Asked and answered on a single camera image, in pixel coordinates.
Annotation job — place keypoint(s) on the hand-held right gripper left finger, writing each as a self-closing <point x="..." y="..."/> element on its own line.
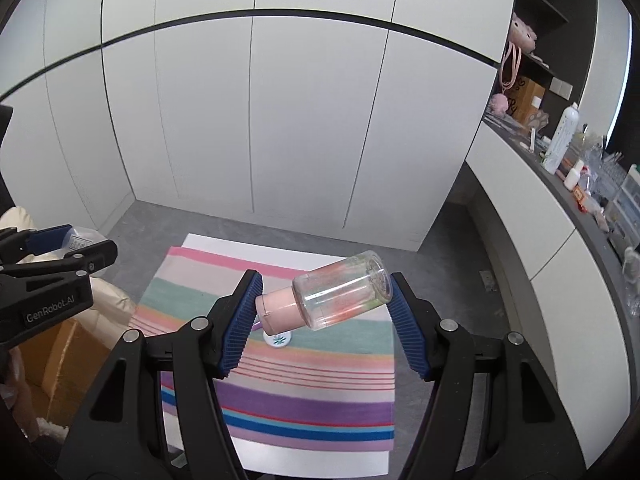
<point x="242" y="325"/>

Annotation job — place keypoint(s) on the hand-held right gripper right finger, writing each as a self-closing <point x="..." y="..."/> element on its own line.
<point x="410" y="330"/>

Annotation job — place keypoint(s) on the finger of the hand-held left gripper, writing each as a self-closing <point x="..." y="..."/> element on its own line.
<point x="95" y="256"/>
<point x="50" y="238"/>

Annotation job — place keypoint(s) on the small clear case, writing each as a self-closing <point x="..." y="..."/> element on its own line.
<point x="82" y="237"/>

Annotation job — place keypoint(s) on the brown cardboard box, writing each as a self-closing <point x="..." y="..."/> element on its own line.
<point x="65" y="360"/>

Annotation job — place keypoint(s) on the clear bottle with pink cap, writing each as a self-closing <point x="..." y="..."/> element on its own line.
<point x="340" y="290"/>

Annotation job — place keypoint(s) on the white round floral compact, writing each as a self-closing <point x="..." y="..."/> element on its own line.
<point x="279" y="341"/>

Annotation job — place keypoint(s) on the striped pastel cloth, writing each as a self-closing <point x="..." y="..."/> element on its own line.
<point x="300" y="410"/>

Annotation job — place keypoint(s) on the black glass panel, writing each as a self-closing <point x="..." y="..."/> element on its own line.
<point x="4" y="117"/>

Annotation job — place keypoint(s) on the white counter with dark top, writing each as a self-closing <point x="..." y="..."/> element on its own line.
<point x="525" y="210"/>

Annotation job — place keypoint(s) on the white built-in wardrobe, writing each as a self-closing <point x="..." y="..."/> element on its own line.
<point x="300" y="110"/>

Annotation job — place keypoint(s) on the small white bottle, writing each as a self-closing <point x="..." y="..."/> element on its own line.
<point x="574" y="177"/>

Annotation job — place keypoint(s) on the beige paw plush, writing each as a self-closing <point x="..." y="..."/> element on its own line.
<point x="538" y="119"/>

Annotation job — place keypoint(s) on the tall white bottle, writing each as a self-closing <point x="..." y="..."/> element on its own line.
<point x="562" y="135"/>

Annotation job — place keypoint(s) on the clear plastic organizer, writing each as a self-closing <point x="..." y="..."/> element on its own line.
<point x="625" y="205"/>

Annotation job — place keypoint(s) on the small printed cardboard box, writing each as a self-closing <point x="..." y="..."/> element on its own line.
<point x="525" y="97"/>

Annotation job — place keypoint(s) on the pink plush toy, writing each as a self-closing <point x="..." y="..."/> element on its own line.
<point x="522" y="35"/>

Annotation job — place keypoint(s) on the dark open shelf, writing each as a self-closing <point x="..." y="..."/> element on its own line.
<point x="550" y="10"/>

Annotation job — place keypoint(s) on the wall socket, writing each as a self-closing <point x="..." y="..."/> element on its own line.
<point x="488" y="280"/>

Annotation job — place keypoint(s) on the wall switch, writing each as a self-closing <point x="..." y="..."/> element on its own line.
<point x="562" y="88"/>

